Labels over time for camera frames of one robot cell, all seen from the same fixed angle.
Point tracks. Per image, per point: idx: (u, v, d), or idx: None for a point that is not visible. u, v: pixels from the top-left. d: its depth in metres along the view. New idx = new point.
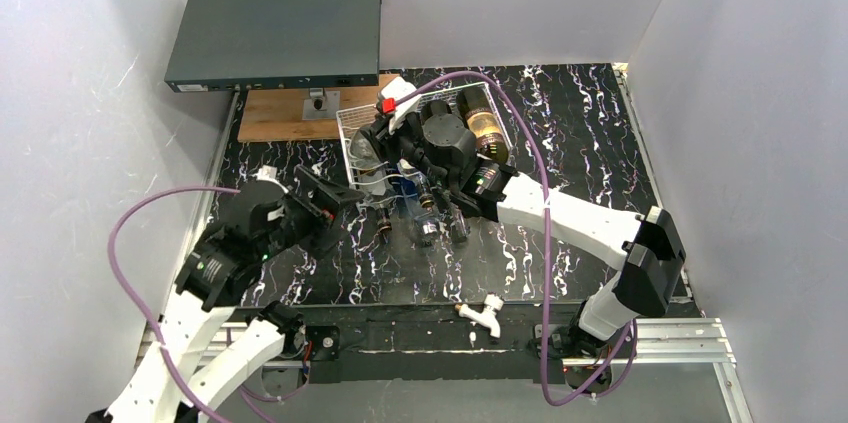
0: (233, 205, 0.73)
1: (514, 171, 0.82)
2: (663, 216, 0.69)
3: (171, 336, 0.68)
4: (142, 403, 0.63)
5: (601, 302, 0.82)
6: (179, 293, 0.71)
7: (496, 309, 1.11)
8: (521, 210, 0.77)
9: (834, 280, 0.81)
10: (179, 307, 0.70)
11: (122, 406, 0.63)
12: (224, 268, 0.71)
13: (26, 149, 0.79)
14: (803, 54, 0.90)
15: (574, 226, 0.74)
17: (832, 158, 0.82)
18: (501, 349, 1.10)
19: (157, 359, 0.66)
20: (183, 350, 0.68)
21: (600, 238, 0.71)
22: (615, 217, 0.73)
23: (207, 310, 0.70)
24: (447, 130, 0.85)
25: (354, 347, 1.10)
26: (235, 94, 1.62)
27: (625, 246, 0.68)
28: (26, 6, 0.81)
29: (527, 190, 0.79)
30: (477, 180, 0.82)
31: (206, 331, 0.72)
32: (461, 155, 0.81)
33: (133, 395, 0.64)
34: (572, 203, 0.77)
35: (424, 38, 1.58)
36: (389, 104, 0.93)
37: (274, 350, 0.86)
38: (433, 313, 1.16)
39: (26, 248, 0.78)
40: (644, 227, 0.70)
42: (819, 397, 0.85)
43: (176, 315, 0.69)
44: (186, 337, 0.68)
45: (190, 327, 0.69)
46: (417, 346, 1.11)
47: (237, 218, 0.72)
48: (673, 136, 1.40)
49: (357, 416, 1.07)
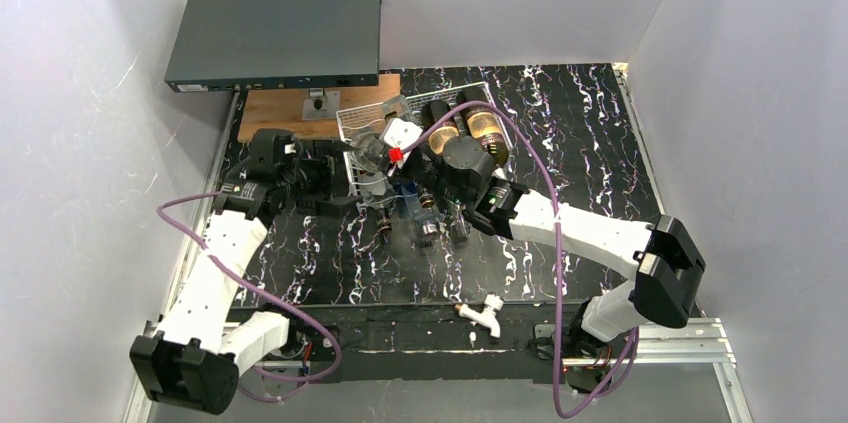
0: (253, 139, 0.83)
1: (525, 188, 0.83)
2: (676, 224, 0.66)
3: (219, 245, 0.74)
4: (198, 310, 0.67)
5: (614, 306, 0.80)
6: (219, 213, 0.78)
7: (496, 309, 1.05)
8: (532, 226, 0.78)
9: (834, 281, 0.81)
10: (221, 224, 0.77)
11: (174, 317, 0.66)
12: (257, 189, 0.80)
13: (26, 149, 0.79)
14: (803, 54, 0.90)
15: (586, 239, 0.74)
17: (832, 158, 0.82)
18: (501, 349, 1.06)
19: (205, 271, 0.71)
20: (231, 260, 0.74)
21: (611, 249, 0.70)
22: (626, 228, 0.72)
23: (250, 220, 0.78)
24: (465, 151, 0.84)
25: (354, 347, 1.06)
26: (235, 93, 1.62)
27: (636, 255, 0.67)
28: (27, 7, 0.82)
29: (538, 205, 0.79)
30: (490, 198, 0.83)
31: (248, 247, 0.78)
32: (480, 179, 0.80)
33: (186, 307, 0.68)
34: (584, 217, 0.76)
35: (425, 37, 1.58)
36: (395, 155, 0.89)
37: (281, 335, 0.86)
38: (433, 313, 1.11)
39: (26, 248, 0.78)
40: (657, 237, 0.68)
42: (818, 397, 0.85)
43: (219, 230, 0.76)
44: (233, 246, 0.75)
45: (235, 238, 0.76)
46: (417, 346, 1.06)
47: (258, 152, 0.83)
48: (672, 137, 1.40)
49: (358, 416, 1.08)
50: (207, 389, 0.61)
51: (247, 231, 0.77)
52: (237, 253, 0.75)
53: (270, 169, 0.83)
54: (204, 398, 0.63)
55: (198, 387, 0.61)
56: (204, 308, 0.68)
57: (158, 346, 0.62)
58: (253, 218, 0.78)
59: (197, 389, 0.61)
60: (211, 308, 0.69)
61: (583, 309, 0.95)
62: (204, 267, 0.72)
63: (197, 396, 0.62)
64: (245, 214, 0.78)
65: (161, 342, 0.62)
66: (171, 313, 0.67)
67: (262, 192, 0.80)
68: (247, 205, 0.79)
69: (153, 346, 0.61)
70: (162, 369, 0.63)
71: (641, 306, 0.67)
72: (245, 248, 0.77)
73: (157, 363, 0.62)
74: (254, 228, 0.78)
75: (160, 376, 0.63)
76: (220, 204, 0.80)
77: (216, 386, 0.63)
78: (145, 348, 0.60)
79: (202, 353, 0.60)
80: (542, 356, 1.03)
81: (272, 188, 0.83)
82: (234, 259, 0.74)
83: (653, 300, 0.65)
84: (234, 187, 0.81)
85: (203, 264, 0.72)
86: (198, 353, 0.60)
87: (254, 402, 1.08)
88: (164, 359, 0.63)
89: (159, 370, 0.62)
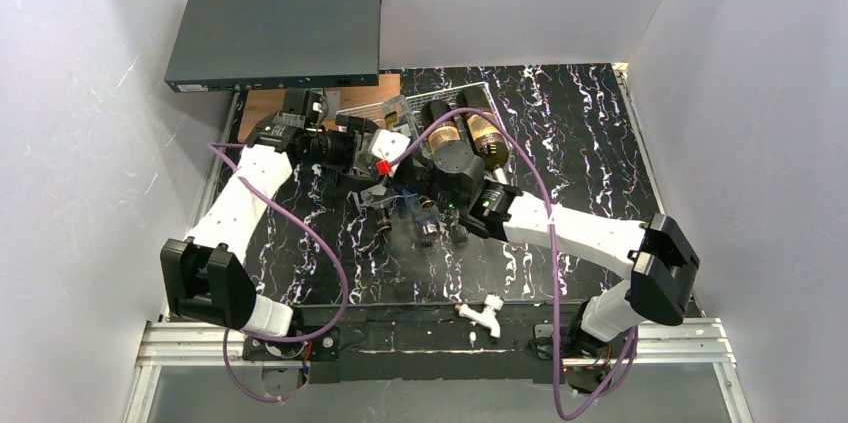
0: (286, 96, 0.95)
1: (519, 190, 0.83)
2: (669, 222, 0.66)
3: (250, 171, 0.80)
4: (226, 221, 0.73)
5: (612, 307, 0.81)
6: (251, 146, 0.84)
7: (496, 309, 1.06)
8: (527, 228, 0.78)
9: (834, 281, 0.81)
10: (252, 155, 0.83)
11: (205, 225, 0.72)
12: (287, 129, 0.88)
13: (26, 148, 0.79)
14: (803, 54, 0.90)
15: (581, 240, 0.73)
17: (831, 157, 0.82)
18: (501, 349, 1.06)
19: (236, 191, 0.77)
20: (260, 183, 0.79)
21: (606, 249, 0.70)
22: (620, 228, 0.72)
23: (280, 153, 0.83)
24: (456, 155, 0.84)
25: (354, 347, 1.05)
26: (235, 94, 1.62)
27: (630, 255, 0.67)
28: (27, 6, 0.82)
29: (531, 208, 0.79)
30: (483, 203, 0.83)
31: (278, 177, 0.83)
32: (472, 182, 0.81)
33: (215, 218, 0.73)
34: (577, 217, 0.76)
35: (424, 37, 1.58)
36: (384, 167, 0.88)
37: (283, 326, 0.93)
38: (433, 313, 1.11)
39: (26, 247, 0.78)
40: (649, 235, 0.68)
42: (819, 396, 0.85)
43: (249, 159, 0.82)
44: (262, 173, 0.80)
45: (265, 167, 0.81)
46: (417, 346, 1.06)
47: (292, 102, 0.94)
48: (673, 137, 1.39)
49: (358, 416, 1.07)
50: (228, 292, 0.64)
51: (275, 161, 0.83)
52: (266, 180, 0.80)
53: (299, 119, 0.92)
54: (224, 304, 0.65)
55: (221, 289, 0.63)
56: (232, 219, 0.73)
57: (188, 250, 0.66)
58: (281, 152, 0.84)
59: (219, 292, 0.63)
60: (239, 221, 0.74)
61: (584, 307, 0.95)
62: (235, 187, 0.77)
63: (217, 301, 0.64)
64: (274, 148, 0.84)
65: (190, 245, 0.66)
66: (202, 222, 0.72)
67: (291, 132, 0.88)
68: (276, 141, 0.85)
69: (184, 247, 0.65)
70: (188, 274, 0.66)
71: (637, 304, 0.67)
72: (273, 177, 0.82)
73: (185, 267, 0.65)
74: (281, 161, 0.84)
75: (187, 281, 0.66)
76: (251, 140, 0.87)
77: (237, 293, 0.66)
78: (175, 248, 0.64)
79: (227, 254, 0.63)
80: (542, 356, 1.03)
81: (300, 134, 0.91)
82: (263, 183, 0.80)
83: (645, 299, 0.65)
84: (266, 128, 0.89)
85: (235, 186, 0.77)
86: (222, 255, 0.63)
87: (254, 402, 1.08)
88: (191, 265, 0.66)
89: (187, 274, 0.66)
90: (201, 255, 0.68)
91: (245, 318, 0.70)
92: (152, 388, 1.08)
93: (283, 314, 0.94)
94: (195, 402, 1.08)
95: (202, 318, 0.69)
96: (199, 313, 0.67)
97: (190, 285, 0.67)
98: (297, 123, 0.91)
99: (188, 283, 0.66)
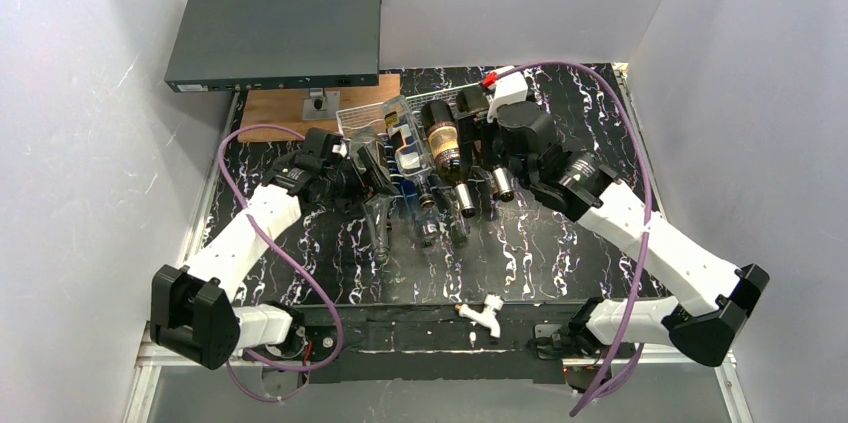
0: (306, 135, 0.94)
1: (614, 177, 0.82)
2: (763, 277, 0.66)
3: (259, 210, 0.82)
4: (223, 257, 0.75)
5: (640, 324, 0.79)
6: (264, 185, 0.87)
7: (496, 309, 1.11)
8: (616, 223, 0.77)
9: (834, 282, 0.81)
10: (263, 195, 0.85)
11: (202, 258, 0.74)
12: (302, 176, 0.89)
13: (26, 149, 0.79)
14: (802, 55, 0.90)
15: (670, 262, 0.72)
17: (833, 157, 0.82)
18: (501, 349, 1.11)
19: (239, 226, 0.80)
20: (265, 223, 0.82)
21: (694, 281, 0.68)
22: (714, 264, 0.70)
23: (292, 195, 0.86)
24: (523, 114, 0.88)
25: (354, 347, 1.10)
26: (235, 94, 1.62)
27: (718, 300, 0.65)
28: (27, 7, 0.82)
29: (626, 205, 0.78)
30: (571, 174, 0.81)
31: (283, 216, 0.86)
32: (536, 139, 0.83)
33: (213, 252, 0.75)
34: (675, 235, 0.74)
35: (424, 36, 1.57)
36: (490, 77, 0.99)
37: (280, 332, 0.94)
38: (433, 313, 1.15)
39: (27, 247, 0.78)
40: (741, 285, 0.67)
42: (818, 395, 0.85)
43: (260, 198, 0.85)
44: (270, 213, 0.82)
45: (274, 207, 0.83)
46: (417, 346, 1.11)
47: (311, 144, 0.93)
48: (673, 137, 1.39)
49: (358, 417, 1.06)
50: (211, 328, 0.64)
51: (285, 202, 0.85)
52: (271, 220, 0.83)
53: (316, 160, 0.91)
54: (203, 342, 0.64)
55: (203, 326, 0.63)
56: (229, 255, 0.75)
57: (180, 279, 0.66)
58: (293, 194, 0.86)
59: (200, 329, 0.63)
60: (237, 258, 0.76)
61: (596, 308, 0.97)
62: (239, 223, 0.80)
63: (197, 336, 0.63)
64: (287, 190, 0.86)
65: (183, 276, 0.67)
66: (200, 254, 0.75)
67: (306, 177, 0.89)
68: (290, 183, 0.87)
69: (177, 278, 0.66)
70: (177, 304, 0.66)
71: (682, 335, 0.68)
72: (279, 217, 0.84)
73: (173, 298, 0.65)
74: (292, 203, 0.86)
75: (172, 311, 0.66)
76: (267, 178, 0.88)
77: (218, 331, 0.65)
78: (168, 277, 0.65)
79: (218, 291, 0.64)
80: (543, 356, 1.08)
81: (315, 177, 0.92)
82: (267, 224, 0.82)
83: (702, 332, 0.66)
84: (284, 168, 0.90)
85: (240, 222, 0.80)
86: (212, 293, 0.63)
87: (253, 404, 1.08)
88: (181, 295, 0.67)
89: (175, 303, 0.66)
90: (193, 286, 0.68)
91: (220, 360, 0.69)
92: (152, 388, 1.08)
93: (282, 321, 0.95)
94: (194, 402, 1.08)
95: (178, 353, 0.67)
96: (176, 346, 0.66)
97: (175, 315, 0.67)
98: (314, 164, 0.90)
99: (174, 313, 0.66)
